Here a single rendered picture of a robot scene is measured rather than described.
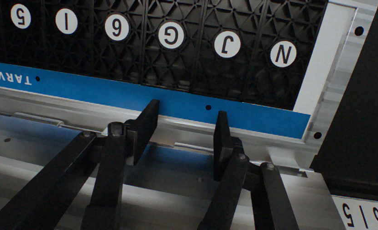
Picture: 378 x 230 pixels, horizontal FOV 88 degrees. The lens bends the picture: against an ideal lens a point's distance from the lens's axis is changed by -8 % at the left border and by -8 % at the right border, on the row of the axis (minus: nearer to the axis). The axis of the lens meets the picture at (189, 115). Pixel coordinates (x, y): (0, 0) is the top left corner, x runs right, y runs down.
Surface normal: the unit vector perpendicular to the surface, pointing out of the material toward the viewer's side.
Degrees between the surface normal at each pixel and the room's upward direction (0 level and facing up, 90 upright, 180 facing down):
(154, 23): 0
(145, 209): 79
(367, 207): 65
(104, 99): 0
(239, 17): 0
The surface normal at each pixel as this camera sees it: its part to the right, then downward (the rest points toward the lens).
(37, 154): 0.12, -0.81
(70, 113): -0.10, 0.39
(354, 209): 0.09, -0.66
